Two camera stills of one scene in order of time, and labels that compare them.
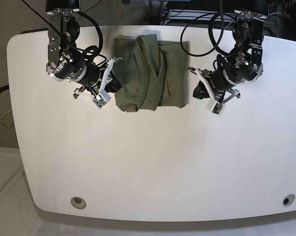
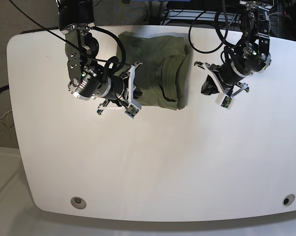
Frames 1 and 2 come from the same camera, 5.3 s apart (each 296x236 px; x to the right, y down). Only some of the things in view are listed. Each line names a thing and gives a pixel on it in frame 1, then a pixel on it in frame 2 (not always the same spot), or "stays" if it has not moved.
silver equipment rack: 198,17 stays
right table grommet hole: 288,199 stays
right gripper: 93,76 → 123,89
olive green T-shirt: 153,73 stays
